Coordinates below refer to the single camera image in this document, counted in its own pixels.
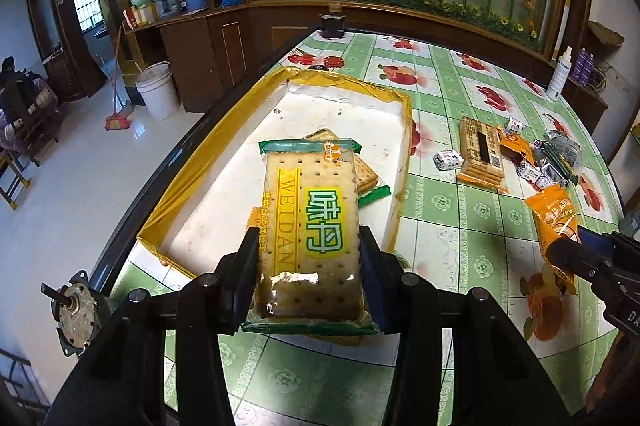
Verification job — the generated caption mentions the red broom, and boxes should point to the red broom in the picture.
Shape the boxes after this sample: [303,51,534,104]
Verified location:
[104,25,135,132]

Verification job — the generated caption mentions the green cracker packet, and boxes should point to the green cracker packet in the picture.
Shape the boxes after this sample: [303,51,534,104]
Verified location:
[304,129,392,207]
[241,139,378,336]

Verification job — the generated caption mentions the cardboard piece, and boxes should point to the cardboard piece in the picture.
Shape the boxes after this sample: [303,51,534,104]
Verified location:
[587,20,626,46]

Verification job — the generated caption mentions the purple bottles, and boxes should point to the purple bottles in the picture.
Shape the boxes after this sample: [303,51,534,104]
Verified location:
[570,48,594,87]

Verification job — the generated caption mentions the long barcode biscuit packet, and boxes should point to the long barcode biscuit packet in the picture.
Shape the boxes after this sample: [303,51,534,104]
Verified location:
[456,116,512,195]

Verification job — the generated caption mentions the person's right forearm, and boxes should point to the person's right forearm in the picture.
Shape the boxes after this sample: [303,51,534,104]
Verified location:
[582,331,633,414]

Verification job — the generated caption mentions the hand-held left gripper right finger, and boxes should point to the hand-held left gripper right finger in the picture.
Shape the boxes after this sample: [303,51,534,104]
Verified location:
[357,223,576,426]

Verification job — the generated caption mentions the large orange snack packet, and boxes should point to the large orange snack packet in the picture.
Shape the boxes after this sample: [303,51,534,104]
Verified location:
[524,183,581,297]

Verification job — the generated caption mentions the dark silver snack packet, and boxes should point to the dark silver snack packet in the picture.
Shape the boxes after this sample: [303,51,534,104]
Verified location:
[532,141,581,187]

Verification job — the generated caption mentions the green fruit-print tablecloth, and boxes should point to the green fruit-print tablecloth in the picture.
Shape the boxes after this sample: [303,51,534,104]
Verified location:
[107,30,633,426]

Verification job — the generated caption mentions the wooden cabinet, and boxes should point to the wooden cabinet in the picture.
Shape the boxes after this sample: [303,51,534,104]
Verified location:
[124,1,321,114]

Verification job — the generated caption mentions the small white milk carton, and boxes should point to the small white milk carton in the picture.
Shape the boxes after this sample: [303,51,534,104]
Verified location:
[432,148,464,170]

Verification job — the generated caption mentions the yellow-taped white tray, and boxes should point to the yellow-taped white tray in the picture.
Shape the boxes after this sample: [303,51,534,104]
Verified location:
[136,66,413,279]

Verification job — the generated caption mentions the silver foil snack packet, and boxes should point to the silver foil snack packet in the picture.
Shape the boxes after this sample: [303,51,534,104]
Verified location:
[545,129,582,153]

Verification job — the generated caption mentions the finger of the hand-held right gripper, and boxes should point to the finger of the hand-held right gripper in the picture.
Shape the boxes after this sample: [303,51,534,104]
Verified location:
[547,240,603,281]
[577,229,621,257]

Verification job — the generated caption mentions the white plastic bucket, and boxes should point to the white plastic bucket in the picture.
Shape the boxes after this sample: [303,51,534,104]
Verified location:
[135,61,181,121]

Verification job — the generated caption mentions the electric motor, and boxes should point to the electric motor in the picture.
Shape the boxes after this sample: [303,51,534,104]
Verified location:
[41,270,117,358]

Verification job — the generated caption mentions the black jar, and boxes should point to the black jar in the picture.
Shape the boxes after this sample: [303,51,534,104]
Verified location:
[320,4,347,38]

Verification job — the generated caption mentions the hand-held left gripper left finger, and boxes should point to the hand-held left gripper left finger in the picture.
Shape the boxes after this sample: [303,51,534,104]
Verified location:
[45,226,261,426]

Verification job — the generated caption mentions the red yellow box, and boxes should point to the red yellow box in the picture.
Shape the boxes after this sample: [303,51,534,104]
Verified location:
[123,3,159,30]

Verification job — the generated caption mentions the wooden chair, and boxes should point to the wooden chair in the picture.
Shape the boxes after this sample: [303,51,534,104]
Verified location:
[0,71,63,209]

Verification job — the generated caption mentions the small orange snack packet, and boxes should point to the small orange snack packet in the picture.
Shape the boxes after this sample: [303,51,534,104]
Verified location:
[496,129,537,168]

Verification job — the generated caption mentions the white spray bottle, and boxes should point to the white spray bottle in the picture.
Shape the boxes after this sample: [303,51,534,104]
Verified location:
[545,46,574,102]

